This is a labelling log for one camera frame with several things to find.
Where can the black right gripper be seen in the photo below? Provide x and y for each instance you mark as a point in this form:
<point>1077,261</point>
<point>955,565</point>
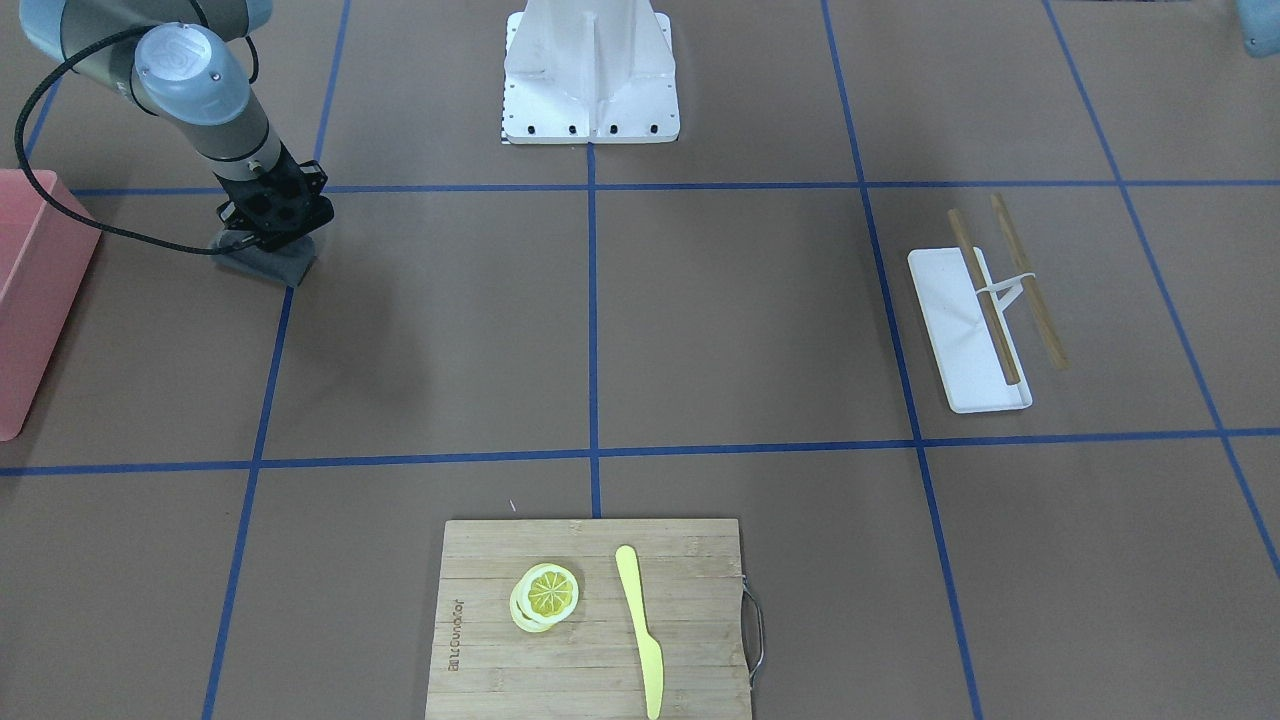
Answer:
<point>309,180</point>

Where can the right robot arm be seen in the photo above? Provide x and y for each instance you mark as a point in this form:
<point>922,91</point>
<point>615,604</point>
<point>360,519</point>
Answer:
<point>172,59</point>

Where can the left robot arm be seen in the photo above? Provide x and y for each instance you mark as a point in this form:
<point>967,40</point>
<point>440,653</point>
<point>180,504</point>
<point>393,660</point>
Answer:
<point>1259,20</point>

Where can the pink plastic bin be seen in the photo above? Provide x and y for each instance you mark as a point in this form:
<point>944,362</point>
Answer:
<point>44,255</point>

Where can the yellow lemon slice toy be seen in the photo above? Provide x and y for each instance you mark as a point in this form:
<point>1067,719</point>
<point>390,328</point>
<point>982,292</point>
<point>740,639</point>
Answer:
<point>543,597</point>

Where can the yellow plastic knife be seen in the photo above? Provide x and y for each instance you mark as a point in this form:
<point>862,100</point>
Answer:
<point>652,665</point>

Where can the wooden cutting board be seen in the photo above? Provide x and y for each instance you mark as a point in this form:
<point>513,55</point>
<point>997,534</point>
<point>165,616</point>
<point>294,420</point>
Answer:
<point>587,666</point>

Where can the white rectangular tray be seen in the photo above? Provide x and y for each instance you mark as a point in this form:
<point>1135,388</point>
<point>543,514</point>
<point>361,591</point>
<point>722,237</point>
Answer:
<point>960,344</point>

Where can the wooden towel rack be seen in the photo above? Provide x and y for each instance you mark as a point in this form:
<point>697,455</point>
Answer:
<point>994,298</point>

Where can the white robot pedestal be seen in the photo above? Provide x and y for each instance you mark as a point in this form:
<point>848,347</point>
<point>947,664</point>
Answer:
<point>589,72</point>

